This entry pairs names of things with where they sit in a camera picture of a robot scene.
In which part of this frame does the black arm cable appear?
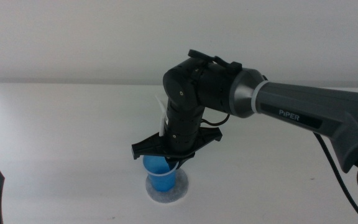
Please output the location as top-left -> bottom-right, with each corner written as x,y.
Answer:
313,132 -> 358,224

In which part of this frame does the round grey felt cup mat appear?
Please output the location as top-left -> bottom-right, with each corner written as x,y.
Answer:
145,167 -> 189,204

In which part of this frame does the white backdrop board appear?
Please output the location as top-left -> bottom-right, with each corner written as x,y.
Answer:
0,0 -> 358,89

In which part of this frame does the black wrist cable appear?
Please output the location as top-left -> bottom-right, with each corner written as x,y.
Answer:
187,49 -> 244,128

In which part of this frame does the blue plastic cup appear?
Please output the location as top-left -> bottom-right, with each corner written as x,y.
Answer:
142,154 -> 180,193

